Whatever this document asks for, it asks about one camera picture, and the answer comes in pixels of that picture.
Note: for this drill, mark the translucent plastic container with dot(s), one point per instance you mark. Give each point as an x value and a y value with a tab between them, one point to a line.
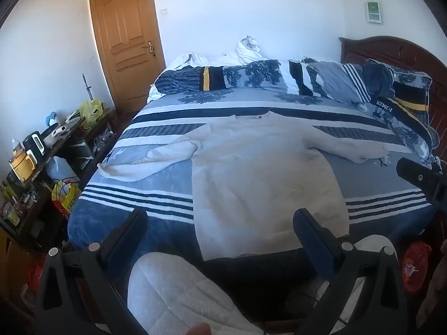
59	169

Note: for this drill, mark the wooden door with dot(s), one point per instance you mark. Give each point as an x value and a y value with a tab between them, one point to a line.
125	42

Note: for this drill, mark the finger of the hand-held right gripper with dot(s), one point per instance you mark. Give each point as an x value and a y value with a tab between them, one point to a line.
417	174

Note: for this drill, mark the patterned pillow with yellow stripe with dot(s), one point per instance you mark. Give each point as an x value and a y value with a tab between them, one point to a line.
408	108

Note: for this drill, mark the baby bottle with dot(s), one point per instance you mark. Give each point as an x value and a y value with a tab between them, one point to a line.
16	148

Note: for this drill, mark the black and white appliance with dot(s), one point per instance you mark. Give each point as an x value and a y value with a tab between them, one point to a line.
33	143

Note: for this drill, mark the person's left hand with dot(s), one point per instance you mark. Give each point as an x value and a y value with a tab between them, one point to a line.
197	329

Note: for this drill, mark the person's white quilted trousers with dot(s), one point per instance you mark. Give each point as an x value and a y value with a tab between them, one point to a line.
167	293

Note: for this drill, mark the white handheld appliance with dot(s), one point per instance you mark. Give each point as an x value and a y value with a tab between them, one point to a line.
57	134

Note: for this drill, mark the dark wooden side table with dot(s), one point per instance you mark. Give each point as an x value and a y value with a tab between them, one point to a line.
70	139

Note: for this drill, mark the blue spray bottle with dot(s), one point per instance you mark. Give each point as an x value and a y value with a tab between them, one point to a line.
53	120

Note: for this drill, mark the blue patterned quilt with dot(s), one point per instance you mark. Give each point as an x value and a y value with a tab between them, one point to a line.
258	73

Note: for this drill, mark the thin metal rod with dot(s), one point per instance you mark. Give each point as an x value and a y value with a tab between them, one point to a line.
88	87

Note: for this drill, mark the red plastic bag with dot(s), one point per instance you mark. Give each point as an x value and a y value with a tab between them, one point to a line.
417	268

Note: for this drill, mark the cream knitted sweater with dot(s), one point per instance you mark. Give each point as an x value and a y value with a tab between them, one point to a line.
258	181

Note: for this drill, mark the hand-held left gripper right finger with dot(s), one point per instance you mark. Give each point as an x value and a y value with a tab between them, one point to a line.
314	247

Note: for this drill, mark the dark blue fleece cloth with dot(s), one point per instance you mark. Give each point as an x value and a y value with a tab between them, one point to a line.
379	76

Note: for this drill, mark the yellow and red bag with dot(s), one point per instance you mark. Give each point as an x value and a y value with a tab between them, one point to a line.
68	195

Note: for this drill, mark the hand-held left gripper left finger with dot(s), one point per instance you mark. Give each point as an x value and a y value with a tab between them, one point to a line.
129	240

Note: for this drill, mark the yellow jug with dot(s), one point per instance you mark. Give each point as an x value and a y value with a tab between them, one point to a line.
21	165

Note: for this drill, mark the grey striped pillow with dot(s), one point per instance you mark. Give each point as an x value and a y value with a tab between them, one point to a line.
335	80

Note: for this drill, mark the yellow plastic bag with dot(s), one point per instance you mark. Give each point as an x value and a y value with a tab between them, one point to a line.
91	113

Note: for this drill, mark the white wall control panel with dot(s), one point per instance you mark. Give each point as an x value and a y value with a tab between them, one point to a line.
373	12

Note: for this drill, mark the bed with striped blue sheet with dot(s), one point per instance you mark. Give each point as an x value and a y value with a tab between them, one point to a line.
366	181

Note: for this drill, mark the white duvet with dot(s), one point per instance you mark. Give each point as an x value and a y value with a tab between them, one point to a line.
244	54

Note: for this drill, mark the dark wooden headboard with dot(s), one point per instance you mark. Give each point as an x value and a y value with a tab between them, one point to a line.
401	49

